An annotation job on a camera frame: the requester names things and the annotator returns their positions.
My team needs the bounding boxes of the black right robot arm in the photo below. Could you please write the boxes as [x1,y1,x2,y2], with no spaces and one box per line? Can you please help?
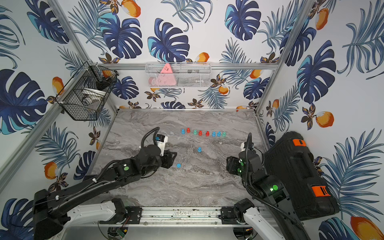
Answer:
[220,150,310,240]

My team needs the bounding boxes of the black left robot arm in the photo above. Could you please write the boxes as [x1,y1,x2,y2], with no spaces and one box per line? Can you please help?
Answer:
[33,145,177,240]

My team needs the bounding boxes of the black plastic tool case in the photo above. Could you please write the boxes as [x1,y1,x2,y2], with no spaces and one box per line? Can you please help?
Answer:
[264,132,340,221]

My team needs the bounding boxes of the pink triangular object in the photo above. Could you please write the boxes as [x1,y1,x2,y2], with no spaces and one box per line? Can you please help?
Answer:
[156,63,177,87]

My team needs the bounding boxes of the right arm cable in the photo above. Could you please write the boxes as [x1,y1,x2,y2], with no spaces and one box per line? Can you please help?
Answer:
[244,133,254,169]

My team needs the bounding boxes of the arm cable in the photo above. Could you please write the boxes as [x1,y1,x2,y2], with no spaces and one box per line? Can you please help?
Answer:
[244,133,254,169]
[140,126,161,149]

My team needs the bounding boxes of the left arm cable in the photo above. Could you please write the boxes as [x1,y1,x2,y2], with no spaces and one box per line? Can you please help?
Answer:
[140,126,161,149]

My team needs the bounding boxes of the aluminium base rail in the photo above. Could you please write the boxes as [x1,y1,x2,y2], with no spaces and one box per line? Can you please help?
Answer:
[59,205,304,228]

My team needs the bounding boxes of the clear wall shelf basket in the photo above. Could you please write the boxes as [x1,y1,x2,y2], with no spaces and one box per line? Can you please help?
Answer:
[145,62,212,88]

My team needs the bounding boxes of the white items in wire basket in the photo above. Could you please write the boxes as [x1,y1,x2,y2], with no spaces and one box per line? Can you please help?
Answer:
[81,89,106,111]

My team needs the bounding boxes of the black wire basket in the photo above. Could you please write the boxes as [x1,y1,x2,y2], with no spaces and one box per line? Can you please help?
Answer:
[55,62,119,121]

